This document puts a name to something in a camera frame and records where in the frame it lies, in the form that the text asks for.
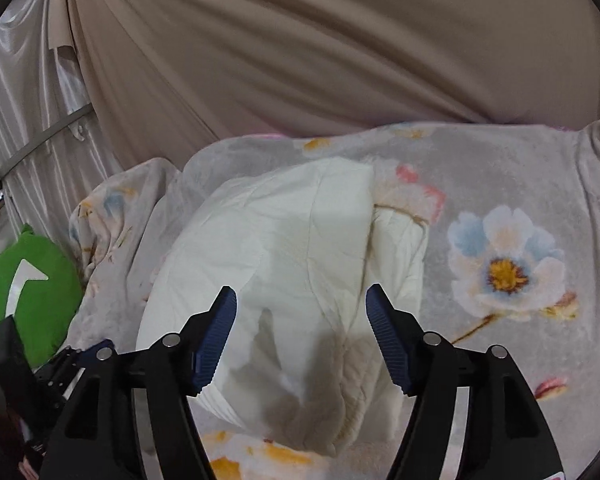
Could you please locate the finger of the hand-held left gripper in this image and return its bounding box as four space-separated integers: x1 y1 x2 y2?
34 339 116 388

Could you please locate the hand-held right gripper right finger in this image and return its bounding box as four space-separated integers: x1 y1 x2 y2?
365 282 566 480

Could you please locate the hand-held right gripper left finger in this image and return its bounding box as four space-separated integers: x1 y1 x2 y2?
40 285 238 480

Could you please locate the white quilted blanket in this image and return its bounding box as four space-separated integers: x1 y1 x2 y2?
135 157 431 453

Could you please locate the green cushion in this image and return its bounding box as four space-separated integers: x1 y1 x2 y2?
0 222 86 368

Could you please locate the grey floral blanket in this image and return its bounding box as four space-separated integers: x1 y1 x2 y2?
67 120 600 480

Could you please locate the silver satin curtain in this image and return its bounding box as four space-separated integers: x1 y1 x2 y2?
0 0 127 271

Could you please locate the beige cloth backdrop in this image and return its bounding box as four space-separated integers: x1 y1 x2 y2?
50 0 600 172

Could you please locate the grey curtain strap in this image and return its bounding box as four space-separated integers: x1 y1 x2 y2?
0 102 94 177

